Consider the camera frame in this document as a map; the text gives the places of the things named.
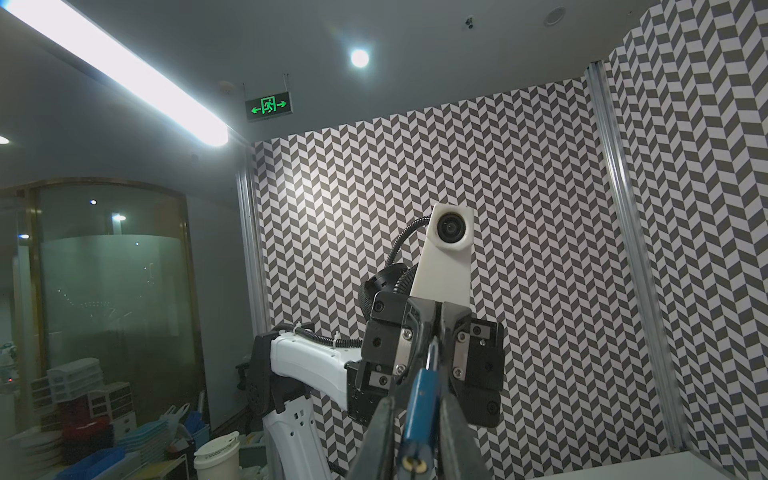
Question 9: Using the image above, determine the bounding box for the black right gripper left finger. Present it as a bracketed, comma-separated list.
[347, 396, 396, 480]

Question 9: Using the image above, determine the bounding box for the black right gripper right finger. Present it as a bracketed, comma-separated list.
[439, 393, 492, 480]

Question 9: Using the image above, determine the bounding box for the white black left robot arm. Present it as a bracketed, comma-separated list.
[239, 204, 505, 479]

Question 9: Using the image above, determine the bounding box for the paper coffee cup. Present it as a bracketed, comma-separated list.
[194, 431, 240, 480]

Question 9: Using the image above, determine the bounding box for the green exit sign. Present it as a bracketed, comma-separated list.
[245, 92, 293, 122]

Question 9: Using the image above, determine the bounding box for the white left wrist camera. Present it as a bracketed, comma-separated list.
[410, 204, 474, 307]

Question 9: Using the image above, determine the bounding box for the aluminium left corner post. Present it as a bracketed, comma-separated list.
[236, 158, 271, 335]

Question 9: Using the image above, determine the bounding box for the long ceiling light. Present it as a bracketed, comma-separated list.
[1, 1, 229, 147]

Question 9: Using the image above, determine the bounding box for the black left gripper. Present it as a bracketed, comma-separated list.
[353, 292, 506, 428]

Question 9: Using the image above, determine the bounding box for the aluminium corner post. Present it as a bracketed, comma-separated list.
[585, 61, 690, 452]
[236, 158, 271, 335]

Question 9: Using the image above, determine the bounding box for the aluminium right corner post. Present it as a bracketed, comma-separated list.
[585, 61, 690, 452]

